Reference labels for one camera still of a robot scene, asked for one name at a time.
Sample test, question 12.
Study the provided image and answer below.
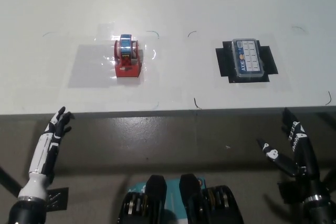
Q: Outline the black tape patch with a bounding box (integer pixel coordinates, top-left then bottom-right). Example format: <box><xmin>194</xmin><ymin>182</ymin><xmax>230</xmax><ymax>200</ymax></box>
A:
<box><xmin>215</xmin><ymin>39</ymin><xmax>279</xmax><ymax>84</ymax></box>

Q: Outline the black table leg brace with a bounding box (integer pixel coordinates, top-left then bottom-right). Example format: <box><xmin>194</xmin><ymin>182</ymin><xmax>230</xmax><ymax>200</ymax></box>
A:
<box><xmin>0</xmin><ymin>165</ymin><xmax>22</xmax><ymax>199</ymax></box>

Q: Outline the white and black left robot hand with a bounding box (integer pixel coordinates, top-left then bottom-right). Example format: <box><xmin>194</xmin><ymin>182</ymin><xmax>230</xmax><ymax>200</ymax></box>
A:
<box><xmin>17</xmin><ymin>106</ymin><xmax>76</xmax><ymax>201</ymax></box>

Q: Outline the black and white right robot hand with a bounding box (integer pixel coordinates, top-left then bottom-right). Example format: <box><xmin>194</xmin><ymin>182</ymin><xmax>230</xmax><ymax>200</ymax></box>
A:
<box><xmin>256</xmin><ymin>107</ymin><xmax>329</xmax><ymax>201</ymax></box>

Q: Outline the black floor marker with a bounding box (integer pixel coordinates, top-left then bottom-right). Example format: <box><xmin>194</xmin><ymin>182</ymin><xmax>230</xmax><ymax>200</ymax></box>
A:
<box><xmin>45</xmin><ymin>187</ymin><xmax>69</xmax><ymax>212</ymax></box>

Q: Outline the red tape dispenser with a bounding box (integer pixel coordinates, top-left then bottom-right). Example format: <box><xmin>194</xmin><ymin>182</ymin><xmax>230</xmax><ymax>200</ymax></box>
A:
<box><xmin>113</xmin><ymin>34</ymin><xmax>144</xmax><ymax>79</ymax></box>

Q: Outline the black and teal robot torso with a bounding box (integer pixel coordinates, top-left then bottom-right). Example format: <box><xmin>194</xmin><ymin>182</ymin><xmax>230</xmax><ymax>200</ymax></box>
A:
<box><xmin>117</xmin><ymin>173</ymin><xmax>240</xmax><ymax>224</ymax></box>

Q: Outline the clear plastic film sheet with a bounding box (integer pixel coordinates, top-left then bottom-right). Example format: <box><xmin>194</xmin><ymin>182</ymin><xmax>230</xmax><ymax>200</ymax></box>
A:
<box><xmin>61</xmin><ymin>22</ymin><xmax>160</xmax><ymax>110</ymax></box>

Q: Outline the clear plastic screw box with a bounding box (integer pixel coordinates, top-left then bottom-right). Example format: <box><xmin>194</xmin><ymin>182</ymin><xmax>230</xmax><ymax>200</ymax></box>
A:
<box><xmin>232</xmin><ymin>37</ymin><xmax>265</xmax><ymax>79</ymax></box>

